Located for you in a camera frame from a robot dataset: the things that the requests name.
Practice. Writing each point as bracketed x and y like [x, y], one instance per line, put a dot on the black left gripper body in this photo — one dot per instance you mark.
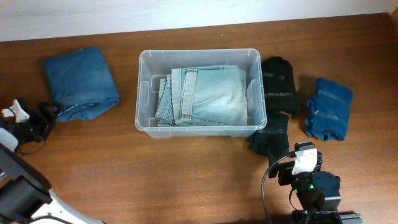
[35, 123]

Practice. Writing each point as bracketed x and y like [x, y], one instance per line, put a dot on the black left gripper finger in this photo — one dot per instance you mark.
[50, 110]
[42, 133]

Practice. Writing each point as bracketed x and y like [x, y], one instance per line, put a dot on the dark blue jeans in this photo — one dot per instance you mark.
[82, 82]

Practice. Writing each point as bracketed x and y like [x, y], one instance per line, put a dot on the blue taped shirt bundle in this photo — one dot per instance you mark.
[328, 111]

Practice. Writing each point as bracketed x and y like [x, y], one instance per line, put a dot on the light blue jeans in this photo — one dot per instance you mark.
[203, 96]

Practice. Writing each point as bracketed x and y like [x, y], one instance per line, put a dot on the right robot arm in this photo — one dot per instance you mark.
[316, 190]

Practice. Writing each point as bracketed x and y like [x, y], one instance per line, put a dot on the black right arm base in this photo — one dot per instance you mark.
[300, 217]

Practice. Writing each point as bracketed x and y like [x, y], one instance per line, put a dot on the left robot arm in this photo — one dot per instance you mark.
[27, 195]

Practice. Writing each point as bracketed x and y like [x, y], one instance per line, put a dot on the black taped cloth bundle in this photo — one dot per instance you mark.
[273, 138]

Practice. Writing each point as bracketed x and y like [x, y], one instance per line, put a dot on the black taped shirt bundle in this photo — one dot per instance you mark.
[279, 87]

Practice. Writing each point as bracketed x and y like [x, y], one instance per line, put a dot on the clear plastic storage bin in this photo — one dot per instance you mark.
[157, 64]

